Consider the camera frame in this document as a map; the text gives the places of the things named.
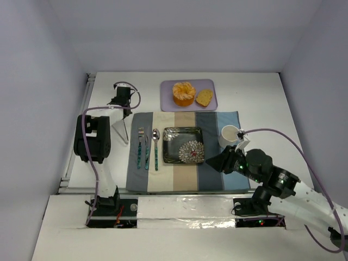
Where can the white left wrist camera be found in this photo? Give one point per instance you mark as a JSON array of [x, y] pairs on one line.
[[120, 85]]

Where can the white ceramic mug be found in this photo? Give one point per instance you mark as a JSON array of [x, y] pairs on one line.
[[228, 136]]

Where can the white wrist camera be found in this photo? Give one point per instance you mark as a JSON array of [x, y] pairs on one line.
[[120, 85], [243, 140]]

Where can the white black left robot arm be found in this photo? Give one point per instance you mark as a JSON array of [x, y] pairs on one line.
[[92, 143]]

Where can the black floral square plate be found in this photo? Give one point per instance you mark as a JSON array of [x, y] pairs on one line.
[[183, 145]]

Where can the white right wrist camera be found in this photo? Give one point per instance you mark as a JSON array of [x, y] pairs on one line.
[[243, 140]]

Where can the round orange bundt cake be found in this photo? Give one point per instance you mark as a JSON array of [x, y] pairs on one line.
[[183, 94]]

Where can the fork with teal handle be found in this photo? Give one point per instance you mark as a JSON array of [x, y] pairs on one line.
[[140, 136]]

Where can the aluminium frame rail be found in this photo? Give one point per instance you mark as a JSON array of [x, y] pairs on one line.
[[63, 187]]

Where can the lavender plastic tray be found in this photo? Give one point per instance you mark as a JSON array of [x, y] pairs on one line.
[[167, 103]]

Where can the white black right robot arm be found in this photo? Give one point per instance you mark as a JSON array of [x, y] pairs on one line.
[[282, 193]]

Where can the yellow bread slice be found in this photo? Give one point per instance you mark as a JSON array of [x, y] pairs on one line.
[[204, 97]]

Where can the silver metal tongs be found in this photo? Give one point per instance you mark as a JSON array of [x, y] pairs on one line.
[[121, 130]]

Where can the knife with teal handle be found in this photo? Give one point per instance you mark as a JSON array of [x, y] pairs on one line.
[[147, 148]]

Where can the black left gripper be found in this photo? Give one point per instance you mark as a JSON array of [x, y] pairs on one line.
[[126, 111]]

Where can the foil covered white panel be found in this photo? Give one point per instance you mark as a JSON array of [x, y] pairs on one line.
[[185, 212]]

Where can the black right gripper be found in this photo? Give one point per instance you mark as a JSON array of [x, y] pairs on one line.
[[225, 160]]

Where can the striped cloth placemat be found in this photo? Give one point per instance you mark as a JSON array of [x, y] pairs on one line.
[[181, 177]]

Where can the spoon with teal handle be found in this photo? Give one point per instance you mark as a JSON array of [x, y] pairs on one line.
[[156, 138]]

